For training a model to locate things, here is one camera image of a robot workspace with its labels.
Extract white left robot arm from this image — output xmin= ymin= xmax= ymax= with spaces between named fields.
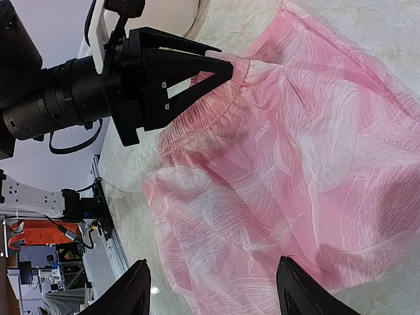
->
xmin=1 ymin=1 xmax=234 ymax=159

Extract pink patterned shorts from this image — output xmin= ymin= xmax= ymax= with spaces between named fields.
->
xmin=143 ymin=1 xmax=419 ymax=314

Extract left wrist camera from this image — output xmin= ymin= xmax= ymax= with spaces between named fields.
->
xmin=87 ymin=0 xmax=147 ymax=75

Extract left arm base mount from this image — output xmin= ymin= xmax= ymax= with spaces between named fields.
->
xmin=61 ymin=177 xmax=106 ymax=224

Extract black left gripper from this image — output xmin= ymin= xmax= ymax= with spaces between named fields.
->
xmin=101 ymin=28 xmax=234 ymax=146

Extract orange bag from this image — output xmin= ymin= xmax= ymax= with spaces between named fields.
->
xmin=8 ymin=219 xmax=81 ymax=251

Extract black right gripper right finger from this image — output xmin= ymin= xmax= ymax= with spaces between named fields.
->
xmin=276 ymin=256 xmax=358 ymax=315

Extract aluminium front rail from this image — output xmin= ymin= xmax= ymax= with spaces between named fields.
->
xmin=87 ymin=154 xmax=131 ymax=280

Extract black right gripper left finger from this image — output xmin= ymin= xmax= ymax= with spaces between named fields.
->
xmin=79 ymin=259 xmax=151 ymax=315

